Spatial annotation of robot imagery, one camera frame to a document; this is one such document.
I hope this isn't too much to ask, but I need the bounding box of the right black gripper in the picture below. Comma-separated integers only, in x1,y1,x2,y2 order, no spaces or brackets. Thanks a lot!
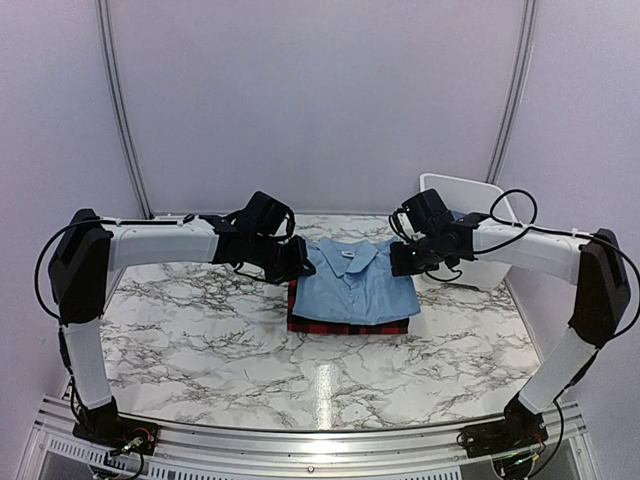
390,234,452,276

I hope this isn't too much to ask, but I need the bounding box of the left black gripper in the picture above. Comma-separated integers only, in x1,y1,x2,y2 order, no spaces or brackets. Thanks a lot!
248,233,314,284

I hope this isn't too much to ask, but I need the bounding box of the red black plaid shirt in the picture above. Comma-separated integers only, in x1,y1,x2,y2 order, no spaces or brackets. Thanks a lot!
286,280,410,336

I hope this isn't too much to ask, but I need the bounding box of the light blue long sleeve shirt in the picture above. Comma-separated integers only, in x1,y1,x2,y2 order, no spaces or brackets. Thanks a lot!
293,238,421,326

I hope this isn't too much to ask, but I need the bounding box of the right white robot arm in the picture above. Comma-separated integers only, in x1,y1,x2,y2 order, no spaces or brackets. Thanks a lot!
390,206,639,448

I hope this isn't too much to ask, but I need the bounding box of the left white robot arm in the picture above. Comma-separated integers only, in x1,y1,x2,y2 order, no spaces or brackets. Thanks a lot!
34,207,315,445

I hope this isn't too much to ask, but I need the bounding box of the white plastic bin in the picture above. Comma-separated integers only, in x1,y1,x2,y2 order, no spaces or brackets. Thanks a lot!
419,173,510,291

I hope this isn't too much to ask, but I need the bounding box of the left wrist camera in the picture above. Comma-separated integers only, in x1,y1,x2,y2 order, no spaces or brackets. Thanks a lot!
235,191,295,241

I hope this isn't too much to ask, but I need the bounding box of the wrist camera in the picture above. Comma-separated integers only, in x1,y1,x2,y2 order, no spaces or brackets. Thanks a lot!
235,191,295,241
389,189,454,243

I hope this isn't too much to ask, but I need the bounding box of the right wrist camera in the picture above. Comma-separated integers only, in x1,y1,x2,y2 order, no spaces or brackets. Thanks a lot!
389,189,454,243

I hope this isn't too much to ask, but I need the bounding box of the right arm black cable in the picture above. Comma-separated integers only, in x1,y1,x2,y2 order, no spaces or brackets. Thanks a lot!
487,187,640,341

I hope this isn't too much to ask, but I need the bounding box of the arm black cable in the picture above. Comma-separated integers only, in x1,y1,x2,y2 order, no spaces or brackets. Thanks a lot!
33,214,196,331
487,187,640,341

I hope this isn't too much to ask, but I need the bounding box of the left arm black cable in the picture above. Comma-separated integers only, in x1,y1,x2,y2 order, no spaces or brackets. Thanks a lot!
33,214,196,331

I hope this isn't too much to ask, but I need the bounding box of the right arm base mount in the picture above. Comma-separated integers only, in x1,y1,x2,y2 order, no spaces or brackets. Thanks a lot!
456,416,549,458

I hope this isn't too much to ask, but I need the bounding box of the right wall aluminium profile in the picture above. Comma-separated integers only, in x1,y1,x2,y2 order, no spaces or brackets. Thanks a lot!
486,0,539,185

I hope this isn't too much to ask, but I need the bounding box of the wall aluminium profile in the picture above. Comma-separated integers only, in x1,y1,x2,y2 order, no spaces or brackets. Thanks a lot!
95,0,154,219
486,0,539,185

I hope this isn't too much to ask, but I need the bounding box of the aluminium table front rail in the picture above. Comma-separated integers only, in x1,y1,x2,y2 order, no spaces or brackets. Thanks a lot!
16,397,603,479

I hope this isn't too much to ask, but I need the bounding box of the left wall aluminium profile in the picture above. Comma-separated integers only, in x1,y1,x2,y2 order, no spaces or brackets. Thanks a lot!
95,0,154,219

